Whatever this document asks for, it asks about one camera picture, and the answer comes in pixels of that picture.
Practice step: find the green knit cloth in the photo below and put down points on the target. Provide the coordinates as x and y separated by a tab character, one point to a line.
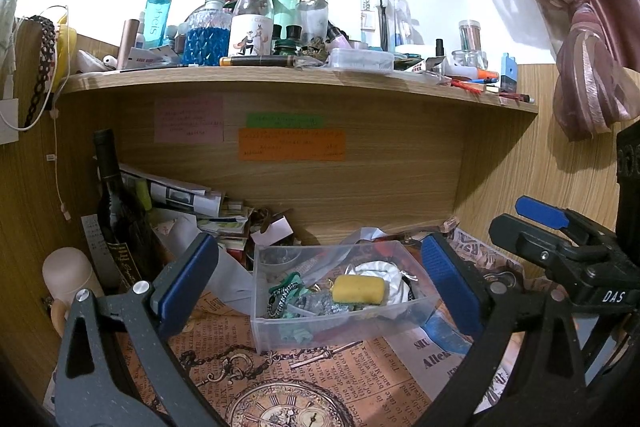
296	334

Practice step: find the braided headband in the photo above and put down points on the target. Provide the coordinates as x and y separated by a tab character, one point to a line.
44	57

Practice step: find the black cap nail polish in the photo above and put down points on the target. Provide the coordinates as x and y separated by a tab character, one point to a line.
440	48

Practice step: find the yellow object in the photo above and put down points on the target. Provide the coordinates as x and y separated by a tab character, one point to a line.
70	52

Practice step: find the pink sticky note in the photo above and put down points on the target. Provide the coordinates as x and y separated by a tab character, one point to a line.
189	121

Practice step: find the low glass jar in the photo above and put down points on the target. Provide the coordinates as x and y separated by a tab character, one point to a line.
469	58

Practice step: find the striped pink curtain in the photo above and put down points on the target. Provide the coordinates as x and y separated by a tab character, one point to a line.
590	57

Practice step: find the rose gold tube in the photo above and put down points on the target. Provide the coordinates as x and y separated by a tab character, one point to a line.
127	44

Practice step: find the pile of papers and boxes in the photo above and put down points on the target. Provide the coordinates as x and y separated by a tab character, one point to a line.
175	196

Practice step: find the white note card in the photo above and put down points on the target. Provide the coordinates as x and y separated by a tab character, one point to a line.
272	233

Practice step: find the clear lidded box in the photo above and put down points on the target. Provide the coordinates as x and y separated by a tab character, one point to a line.
361	60

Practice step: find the dark wine bottle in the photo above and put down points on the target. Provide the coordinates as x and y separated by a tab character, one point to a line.
120	217

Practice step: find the clear plastic container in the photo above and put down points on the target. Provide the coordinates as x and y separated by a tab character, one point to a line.
350	322

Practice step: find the green sticky note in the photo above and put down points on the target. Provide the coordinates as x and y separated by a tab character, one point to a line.
285	120

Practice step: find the white rounded object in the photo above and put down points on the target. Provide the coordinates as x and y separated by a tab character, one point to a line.
92	62

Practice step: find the dark red pen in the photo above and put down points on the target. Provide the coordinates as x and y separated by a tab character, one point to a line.
515	96

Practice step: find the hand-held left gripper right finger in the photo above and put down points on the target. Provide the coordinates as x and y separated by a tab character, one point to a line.
450	289

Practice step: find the white red box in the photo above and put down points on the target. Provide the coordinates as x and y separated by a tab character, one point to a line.
152	58

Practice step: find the clear glass jar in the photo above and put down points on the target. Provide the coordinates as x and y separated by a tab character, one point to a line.
312	14

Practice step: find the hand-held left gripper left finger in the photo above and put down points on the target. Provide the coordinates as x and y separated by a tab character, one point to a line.
187	279

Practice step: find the teal plastic bottle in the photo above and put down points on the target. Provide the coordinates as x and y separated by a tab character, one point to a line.
158	21

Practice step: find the orange sticky note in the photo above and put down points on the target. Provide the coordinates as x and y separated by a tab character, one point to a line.
292	145

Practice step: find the brown fountain pen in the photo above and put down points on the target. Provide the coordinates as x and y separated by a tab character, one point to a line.
255	61

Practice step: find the small black ink bottle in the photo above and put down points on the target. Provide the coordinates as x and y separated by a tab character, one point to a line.
280	38
294	37

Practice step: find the blue liquid glass bottle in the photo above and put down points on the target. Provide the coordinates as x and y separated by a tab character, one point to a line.
206	43

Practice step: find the white ruffled cloth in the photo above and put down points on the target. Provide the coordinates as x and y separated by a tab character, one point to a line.
385	269

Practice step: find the stack of booklets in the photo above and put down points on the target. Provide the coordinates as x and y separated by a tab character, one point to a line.
225	227

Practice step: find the blue card tool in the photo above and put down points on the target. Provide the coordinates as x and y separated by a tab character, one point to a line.
509	73

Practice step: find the wooden shelf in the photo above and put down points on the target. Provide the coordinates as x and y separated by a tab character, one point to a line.
300	79

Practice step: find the beige mug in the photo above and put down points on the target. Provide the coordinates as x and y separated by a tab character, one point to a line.
67	274

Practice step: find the orange marker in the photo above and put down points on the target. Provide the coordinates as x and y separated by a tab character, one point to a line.
487	74

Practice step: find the yellow sponge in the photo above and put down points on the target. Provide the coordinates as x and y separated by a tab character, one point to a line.
360	291

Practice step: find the clear illustrated label bottle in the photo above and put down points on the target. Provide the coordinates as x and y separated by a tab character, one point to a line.
250	29

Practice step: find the vintage newspaper print paper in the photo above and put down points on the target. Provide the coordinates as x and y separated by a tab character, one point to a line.
350	377

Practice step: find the white charger adapter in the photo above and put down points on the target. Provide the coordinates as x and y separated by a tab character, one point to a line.
9	117

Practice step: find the white plastic sheet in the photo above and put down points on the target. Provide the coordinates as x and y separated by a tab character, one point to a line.
230	277

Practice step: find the silver foil bag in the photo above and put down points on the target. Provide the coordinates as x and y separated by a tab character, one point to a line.
315	307

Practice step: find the tall clear cylinder jar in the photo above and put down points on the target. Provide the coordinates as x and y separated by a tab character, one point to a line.
471	36

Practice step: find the brush blister package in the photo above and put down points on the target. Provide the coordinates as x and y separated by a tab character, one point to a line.
382	12

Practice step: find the mint pump bottle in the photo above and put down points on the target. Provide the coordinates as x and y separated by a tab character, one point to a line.
286	9

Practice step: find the white lace cloth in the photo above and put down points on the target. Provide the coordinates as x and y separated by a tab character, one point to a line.
7	14

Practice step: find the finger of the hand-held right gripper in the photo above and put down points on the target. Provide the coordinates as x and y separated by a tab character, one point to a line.
540	209
520	237

